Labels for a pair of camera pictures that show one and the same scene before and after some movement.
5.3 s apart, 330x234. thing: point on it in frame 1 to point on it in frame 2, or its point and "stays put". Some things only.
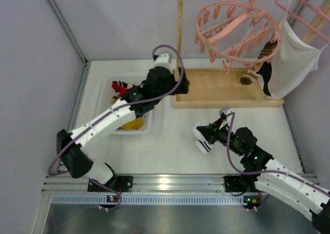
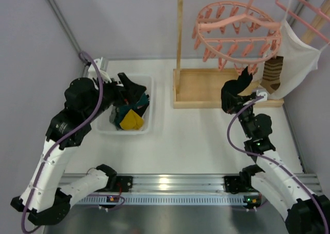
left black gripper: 181,82 to 119,90
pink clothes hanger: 319,10 stays put
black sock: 265,72 to 230,90
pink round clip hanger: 236,33 stays put
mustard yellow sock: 135,124 stays put
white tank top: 295,60 stays put
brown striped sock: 252,73 to 272,70
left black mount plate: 117,183 stays put
